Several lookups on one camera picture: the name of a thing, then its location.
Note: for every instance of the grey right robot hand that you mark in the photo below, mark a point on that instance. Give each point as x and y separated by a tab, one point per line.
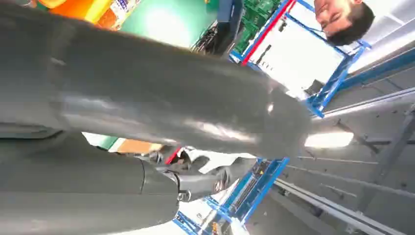
136	97

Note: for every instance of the yellow sheet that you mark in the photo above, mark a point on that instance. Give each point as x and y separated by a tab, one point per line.
137	146

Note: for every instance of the orange detergent bottle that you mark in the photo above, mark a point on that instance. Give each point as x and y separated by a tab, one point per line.
81	9

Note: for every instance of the dark blue panel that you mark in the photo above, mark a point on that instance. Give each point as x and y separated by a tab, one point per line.
228	13

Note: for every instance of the green plastic crate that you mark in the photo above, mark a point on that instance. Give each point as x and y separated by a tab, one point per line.
256	19

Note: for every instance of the person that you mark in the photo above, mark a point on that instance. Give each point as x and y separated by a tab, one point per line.
340	19

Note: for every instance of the blue steel rack frame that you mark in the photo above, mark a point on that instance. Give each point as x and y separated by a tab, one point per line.
334	81

